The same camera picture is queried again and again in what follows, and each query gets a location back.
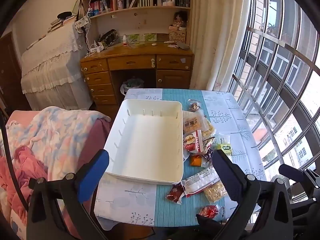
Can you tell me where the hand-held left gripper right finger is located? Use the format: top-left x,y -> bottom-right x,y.
211,149 -> 293,240

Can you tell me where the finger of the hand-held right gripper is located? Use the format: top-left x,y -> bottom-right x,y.
278,164 -> 309,180

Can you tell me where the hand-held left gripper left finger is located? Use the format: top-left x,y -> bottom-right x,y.
26,149 -> 110,240

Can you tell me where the yellow puffed snack packet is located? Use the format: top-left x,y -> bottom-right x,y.
201,122 -> 216,139
203,180 -> 228,203

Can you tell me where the long white barcode packet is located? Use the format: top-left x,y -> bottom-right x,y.
180,167 -> 222,197

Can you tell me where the green snack packet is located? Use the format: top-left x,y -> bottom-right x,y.
217,143 -> 233,155

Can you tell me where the dark maroon snack packet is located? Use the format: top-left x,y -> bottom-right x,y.
201,149 -> 215,168

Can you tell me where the orange snack packet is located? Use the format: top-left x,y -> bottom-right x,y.
190,154 -> 203,167

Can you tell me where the clear white printed packet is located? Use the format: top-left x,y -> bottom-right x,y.
215,134 -> 232,147

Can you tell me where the bright red snack packet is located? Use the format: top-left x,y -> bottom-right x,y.
199,205 -> 225,220

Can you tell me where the red striped snack packet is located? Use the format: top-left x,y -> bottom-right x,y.
202,136 -> 216,153

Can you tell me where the red and white snack packet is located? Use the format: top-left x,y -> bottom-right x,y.
183,129 -> 204,155

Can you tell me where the dark red snack packet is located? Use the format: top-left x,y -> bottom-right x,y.
165,183 -> 186,205

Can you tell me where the white plastic bin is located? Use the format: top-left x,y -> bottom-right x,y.
103,99 -> 184,185

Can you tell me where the orange cracker packet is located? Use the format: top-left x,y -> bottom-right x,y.
182,110 -> 209,135

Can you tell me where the pastel fleece blanket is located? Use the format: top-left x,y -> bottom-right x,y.
5,106 -> 112,180

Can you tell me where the pink fleece cloth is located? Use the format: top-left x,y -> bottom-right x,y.
0,145 -> 65,240

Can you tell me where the clear nut snack packet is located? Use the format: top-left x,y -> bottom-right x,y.
187,99 -> 202,112

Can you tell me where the trash bin with plastic bag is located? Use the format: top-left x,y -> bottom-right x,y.
120,78 -> 145,96

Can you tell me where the metal window grille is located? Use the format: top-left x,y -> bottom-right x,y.
227,0 -> 320,205

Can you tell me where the wooden desk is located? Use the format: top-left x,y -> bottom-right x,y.
80,41 -> 195,105

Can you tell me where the white lace cover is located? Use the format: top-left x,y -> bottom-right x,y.
20,21 -> 94,110

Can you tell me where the floral pouch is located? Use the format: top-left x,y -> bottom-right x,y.
98,29 -> 118,48

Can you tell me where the cream curtain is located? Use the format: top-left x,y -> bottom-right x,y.
190,0 -> 252,92

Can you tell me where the patterned hanging bag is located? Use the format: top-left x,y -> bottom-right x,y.
74,15 -> 92,33

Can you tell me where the printed cardboard box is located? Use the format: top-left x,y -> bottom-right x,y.
169,30 -> 187,43

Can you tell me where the stack of books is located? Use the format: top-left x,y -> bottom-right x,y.
47,16 -> 75,32

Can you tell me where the wooden bookshelf hutch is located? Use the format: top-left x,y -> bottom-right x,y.
81,0 -> 192,43

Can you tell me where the doll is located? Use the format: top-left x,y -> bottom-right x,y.
172,10 -> 188,28

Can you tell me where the row of red books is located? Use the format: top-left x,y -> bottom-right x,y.
90,0 -> 114,12

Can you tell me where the black cable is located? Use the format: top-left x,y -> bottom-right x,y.
0,110 -> 29,212

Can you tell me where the white cable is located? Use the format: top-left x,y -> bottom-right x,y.
85,0 -> 93,55

